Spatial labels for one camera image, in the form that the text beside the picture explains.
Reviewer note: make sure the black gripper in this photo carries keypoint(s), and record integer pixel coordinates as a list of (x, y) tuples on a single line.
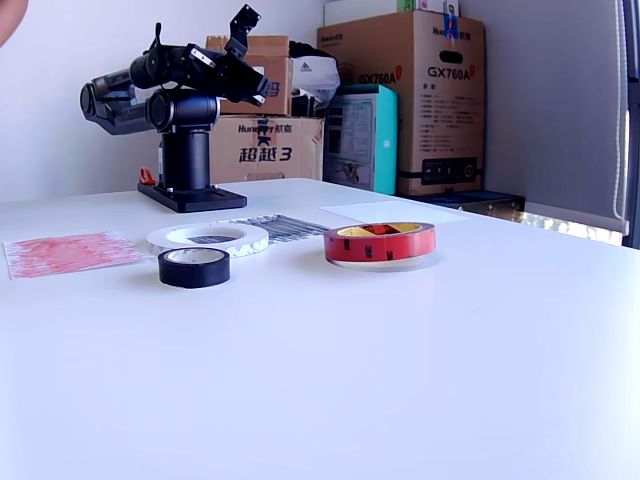
[(230, 77)]

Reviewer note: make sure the white tape roll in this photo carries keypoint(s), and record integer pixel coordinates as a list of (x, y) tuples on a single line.
[(252, 245)]

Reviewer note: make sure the black tape roll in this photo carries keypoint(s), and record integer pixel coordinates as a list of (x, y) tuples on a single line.
[(195, 275)]

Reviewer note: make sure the red tape roll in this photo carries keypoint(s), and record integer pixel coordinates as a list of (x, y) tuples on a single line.
[(380, 247)]

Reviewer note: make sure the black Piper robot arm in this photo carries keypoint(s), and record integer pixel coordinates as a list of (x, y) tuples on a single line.
[(187, 150)]

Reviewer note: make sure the blue tape strip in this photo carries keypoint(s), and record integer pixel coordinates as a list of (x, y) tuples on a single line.
[(451, 25)]

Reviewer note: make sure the bare human hand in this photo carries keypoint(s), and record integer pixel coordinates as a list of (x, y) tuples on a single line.
[(7, 15)]

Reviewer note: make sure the small labelled cardboard box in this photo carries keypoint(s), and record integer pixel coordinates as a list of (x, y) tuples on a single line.
[(272, 55)]

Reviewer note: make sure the white adidas bag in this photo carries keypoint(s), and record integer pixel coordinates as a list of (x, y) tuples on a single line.
[(315, 72)]

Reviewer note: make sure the Huntkey printed cardboard box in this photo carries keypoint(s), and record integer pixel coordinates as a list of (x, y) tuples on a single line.
[(280, 150)]

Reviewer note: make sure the teal product box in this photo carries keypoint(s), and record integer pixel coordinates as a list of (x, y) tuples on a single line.
[(385, 145)]

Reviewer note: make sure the black scribbled paper sheet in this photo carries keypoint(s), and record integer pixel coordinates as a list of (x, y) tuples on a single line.
[(295, 227)]

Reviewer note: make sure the orange clamp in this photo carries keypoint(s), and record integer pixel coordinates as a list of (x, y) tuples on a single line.
[(146, 176)]

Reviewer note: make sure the green white carton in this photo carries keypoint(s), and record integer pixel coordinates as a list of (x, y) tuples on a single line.
[(407, 5)]

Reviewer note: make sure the large GX760A cardboard box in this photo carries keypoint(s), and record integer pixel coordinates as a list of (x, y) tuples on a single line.
[(440, 125)]

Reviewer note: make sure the plain white paper sheet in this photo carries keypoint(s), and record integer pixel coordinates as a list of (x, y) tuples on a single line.
[(400, 211)]

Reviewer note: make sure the white printed carton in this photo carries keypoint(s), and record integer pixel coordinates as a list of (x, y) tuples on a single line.
[(435, 5)]

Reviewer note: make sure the red scribbled paper sheet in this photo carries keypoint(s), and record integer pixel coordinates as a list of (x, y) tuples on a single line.
[(75, 255)]

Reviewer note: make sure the black box with trim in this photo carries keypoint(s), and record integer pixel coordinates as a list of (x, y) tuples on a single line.
[(490, 205)]

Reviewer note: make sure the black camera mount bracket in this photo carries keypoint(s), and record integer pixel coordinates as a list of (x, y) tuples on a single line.
[(239, 30)]

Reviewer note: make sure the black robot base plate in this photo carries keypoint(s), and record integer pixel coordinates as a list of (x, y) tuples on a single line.
[(200, 200)]

